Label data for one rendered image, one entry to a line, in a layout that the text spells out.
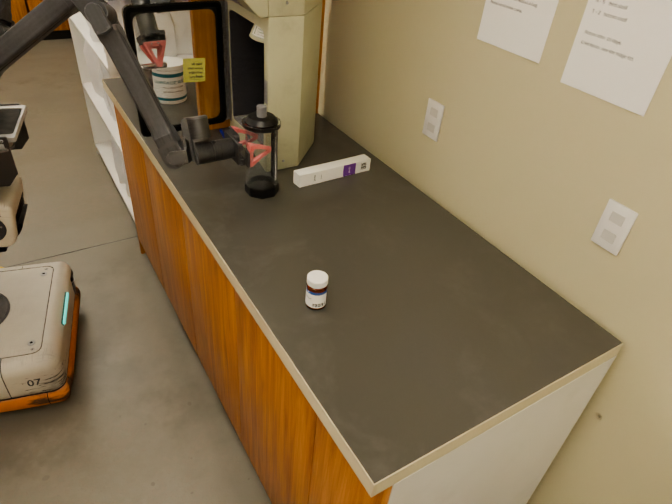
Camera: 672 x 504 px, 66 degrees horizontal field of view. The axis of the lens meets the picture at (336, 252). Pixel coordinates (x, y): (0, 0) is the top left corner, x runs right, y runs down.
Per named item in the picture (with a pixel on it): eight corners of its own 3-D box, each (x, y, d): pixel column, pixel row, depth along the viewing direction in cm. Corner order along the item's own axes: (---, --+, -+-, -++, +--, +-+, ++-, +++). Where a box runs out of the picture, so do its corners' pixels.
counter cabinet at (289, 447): (255, 223, 309) (253, 72, 254) (507, 534, 174) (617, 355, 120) (140, 252, 278) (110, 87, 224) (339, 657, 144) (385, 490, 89)
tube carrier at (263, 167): (270, 175, 163) (270, 111, 150) (285, 192, 156) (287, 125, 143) (238, 182, 158) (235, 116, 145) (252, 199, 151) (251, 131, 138)
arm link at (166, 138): (94, 13, 132) (77, 8, 122) (113, 4, 132) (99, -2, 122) (176, 166, 146) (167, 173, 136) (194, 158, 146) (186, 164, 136)
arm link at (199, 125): (174, 160, 145) (167, 165, 137) (165, 119, 141) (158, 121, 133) (217, 155, 146) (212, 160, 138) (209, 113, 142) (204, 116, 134)
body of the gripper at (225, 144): (230, 128, 146) (204, 132, 143) (244, 143, 140) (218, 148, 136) (231, 149, 150) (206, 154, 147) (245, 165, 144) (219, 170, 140)
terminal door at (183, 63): (226, 121, 184) (221, -1, 160) (141, 138, 168) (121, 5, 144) (225, 120, 184) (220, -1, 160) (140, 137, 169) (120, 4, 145)
